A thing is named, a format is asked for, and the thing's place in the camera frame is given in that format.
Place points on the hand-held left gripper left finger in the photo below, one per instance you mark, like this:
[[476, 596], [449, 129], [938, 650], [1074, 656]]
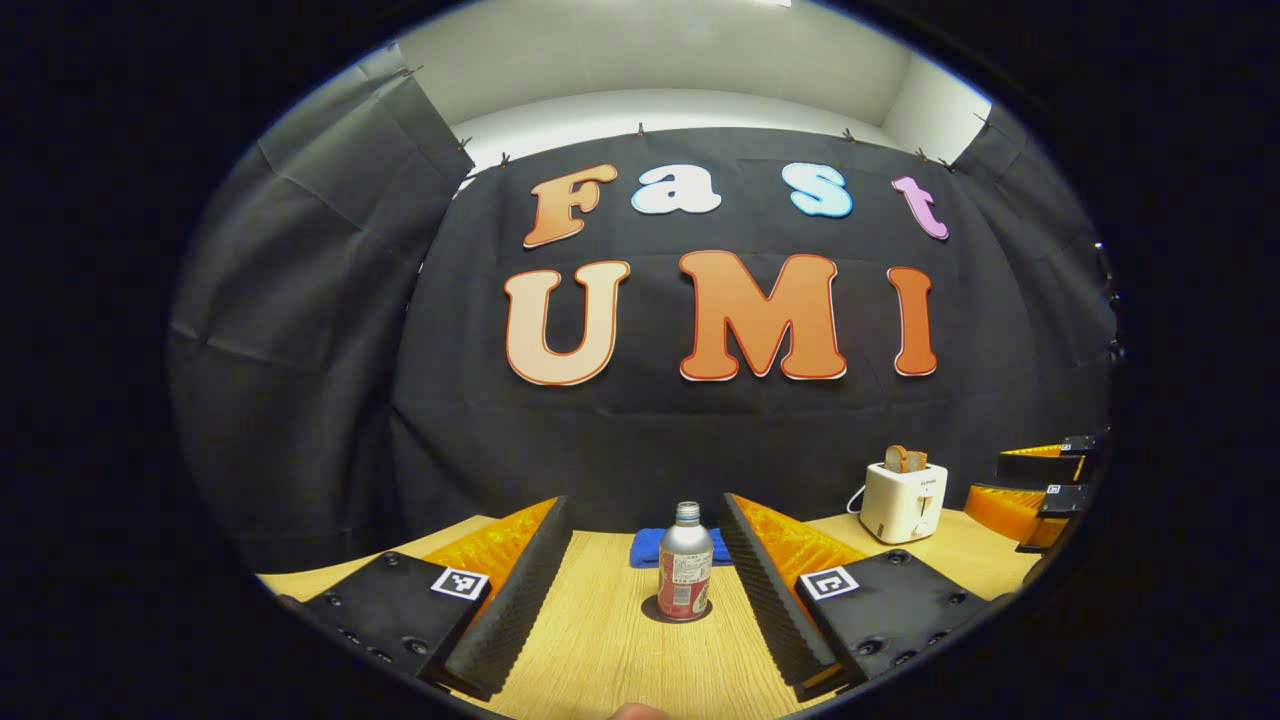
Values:
[[520, 600]]

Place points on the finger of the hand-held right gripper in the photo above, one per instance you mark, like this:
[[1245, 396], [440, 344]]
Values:
[[1000, 503], [1040, 466]]

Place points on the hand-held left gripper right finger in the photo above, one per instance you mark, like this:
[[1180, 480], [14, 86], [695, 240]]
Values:
[[770, 610]]

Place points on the silver water bottle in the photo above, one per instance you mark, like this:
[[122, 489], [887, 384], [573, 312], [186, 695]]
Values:
[[685, 565]]

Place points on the dark round coaster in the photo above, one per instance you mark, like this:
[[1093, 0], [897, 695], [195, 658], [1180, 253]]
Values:
[[650, 610]]

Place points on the white toaster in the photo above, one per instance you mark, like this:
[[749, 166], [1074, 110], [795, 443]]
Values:
[[905, 505]]

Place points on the brown toast slice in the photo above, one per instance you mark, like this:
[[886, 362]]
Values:
[[913, 460], [891, 458]]

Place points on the blue towel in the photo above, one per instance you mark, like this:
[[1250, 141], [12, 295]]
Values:
[[645, 548]]

